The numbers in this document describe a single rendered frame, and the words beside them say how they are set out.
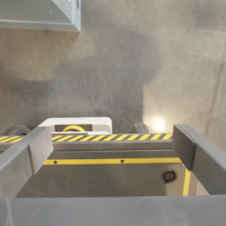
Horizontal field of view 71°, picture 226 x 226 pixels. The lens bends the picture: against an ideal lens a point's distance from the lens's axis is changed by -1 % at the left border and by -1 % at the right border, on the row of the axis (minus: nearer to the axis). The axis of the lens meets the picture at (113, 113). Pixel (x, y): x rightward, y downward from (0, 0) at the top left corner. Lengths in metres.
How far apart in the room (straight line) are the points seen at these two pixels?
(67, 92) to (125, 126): 0.29
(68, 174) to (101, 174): 0.08
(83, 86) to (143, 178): 0.42
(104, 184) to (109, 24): 0.54
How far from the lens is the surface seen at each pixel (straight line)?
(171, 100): 0.71
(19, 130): 0.70
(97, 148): 0.39
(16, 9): 0.53
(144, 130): 0.58
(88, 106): 0.69
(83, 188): 0.45
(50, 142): 0.17
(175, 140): 0.16
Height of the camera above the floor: 0.66
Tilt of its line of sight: 75 degrees down
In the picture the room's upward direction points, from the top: 179 degrees counter-clockwise
